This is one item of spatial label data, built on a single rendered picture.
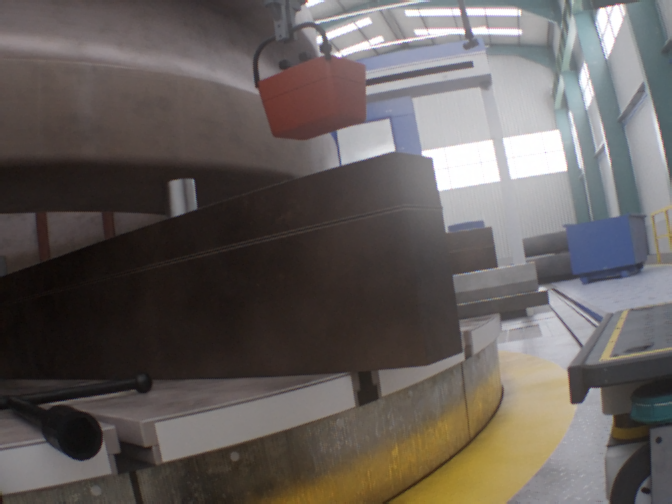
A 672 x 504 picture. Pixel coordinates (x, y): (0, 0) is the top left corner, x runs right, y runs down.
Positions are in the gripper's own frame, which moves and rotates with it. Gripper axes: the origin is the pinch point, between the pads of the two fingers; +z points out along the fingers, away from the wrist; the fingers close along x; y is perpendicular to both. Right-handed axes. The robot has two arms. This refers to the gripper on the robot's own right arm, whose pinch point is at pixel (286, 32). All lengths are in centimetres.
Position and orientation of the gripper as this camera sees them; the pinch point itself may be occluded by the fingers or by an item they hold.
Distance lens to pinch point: 143.5
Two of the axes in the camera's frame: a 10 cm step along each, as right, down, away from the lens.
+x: 5.9, -0.5, 8.1
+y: 7.9, -1.5, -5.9
